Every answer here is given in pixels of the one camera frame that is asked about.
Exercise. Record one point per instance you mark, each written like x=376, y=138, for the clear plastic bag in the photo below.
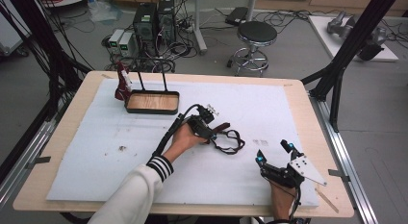
x=104, y=11

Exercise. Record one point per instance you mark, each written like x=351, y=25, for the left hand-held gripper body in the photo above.
x=202, y=126

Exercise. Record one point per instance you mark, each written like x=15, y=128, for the black rack with wooden base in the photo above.
x=152, y=101

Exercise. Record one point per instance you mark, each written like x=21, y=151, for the white desk leg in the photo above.
x=199, y=28

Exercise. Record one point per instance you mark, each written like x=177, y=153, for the white power supply unit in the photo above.
x=115, y=39
x=126, y=44

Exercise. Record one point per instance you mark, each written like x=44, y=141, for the thin wooden stick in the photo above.
x=327, y=201

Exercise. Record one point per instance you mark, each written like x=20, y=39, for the grey metal bracket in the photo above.
x=38, y=160
x=339, y=175

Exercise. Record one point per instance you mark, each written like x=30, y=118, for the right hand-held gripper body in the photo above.
x=284, y=177

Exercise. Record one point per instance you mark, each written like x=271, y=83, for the person's left hand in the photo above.
x=183, y=140

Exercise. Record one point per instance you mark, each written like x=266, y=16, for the computer towers on floor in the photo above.
x=179, y=49

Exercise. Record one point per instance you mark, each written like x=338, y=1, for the aluminium rail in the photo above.
x=346, y=160
x=29, y=153

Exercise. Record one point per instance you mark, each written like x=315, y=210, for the black round stool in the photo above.
x=256, y=33

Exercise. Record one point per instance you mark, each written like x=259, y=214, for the white floor board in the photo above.
x=324, y=31

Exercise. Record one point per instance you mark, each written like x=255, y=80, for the person's right hand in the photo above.
x=282, y=201

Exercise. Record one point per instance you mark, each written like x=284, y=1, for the black computer tower green label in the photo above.
x=145, y=25

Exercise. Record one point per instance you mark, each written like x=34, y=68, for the flat black box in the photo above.
x=236, y=15

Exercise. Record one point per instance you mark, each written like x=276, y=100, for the white foam mat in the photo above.
x=96, y=160

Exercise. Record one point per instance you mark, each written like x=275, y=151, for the grey and black robot part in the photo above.
x=373, y=44

